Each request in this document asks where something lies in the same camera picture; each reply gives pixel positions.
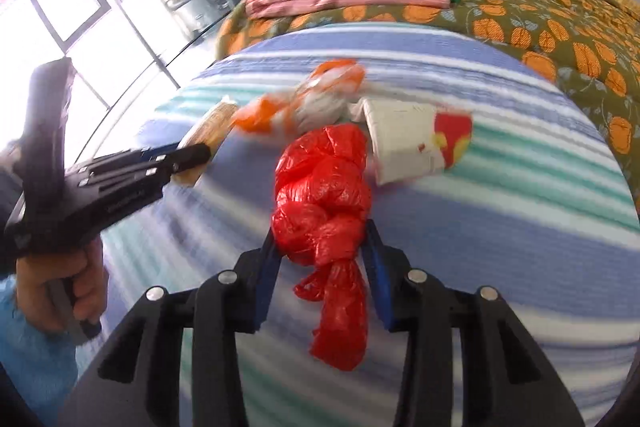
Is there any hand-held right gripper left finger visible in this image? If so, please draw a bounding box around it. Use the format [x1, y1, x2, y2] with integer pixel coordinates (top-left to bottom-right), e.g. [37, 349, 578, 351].
[57, 227, 284, 427]

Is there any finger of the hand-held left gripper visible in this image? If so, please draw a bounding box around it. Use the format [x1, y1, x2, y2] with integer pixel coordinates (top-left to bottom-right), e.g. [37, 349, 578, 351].
[74, 146, 175, 178]
[81, 143, 212, 204]

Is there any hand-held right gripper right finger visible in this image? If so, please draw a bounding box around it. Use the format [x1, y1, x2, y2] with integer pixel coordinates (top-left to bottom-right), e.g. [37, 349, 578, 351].
[362, 219, 586, 427]

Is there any beige snack packet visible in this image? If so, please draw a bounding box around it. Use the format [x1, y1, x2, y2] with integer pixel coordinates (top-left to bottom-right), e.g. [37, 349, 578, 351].
[177, 99, 240, 186]

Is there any red plastic bag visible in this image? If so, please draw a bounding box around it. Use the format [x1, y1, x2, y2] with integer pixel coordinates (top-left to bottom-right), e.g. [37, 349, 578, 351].
[271, 124, 374, 373]

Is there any person's left forearm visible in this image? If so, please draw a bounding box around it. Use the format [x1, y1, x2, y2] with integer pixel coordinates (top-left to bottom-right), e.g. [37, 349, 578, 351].
[0, 279, 82, 427]

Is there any person's left hand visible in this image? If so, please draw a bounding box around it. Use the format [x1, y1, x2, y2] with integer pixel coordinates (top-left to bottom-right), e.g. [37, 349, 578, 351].
[15, 237, 109, 344]

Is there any striped blanket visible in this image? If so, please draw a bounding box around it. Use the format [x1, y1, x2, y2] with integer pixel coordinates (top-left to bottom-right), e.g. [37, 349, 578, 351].
[75, 23, 640, 427]

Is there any orange and white plastic bag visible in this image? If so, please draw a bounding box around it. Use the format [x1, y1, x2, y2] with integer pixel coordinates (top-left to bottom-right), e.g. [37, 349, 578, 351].
[232, 59, 367, 136]

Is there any red packet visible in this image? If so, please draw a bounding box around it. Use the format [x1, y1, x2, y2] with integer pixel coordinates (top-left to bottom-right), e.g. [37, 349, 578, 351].
[361, 99, 474, 186]

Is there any glass balcony door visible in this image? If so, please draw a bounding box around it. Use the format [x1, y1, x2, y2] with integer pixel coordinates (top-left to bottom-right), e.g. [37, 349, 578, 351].
[0, 0, 243, 148]

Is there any orange floral quilt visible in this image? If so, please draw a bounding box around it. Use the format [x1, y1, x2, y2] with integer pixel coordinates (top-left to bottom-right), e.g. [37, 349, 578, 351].
[215, 0, 640, 208]

